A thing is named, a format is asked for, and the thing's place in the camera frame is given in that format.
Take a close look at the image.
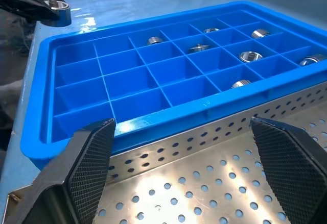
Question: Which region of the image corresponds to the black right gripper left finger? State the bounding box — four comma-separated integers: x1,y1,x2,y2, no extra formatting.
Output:
21,117,117,224

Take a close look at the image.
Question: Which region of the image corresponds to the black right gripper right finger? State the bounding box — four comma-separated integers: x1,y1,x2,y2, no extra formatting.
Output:
250,116,327,224

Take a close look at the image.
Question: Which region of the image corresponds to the perforated steel tray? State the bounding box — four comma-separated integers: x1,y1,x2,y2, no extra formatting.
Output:
7,82,327,224

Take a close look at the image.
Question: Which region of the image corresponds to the blue plastic compartment tray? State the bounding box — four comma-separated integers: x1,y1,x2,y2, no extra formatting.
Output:
19,1,327,171

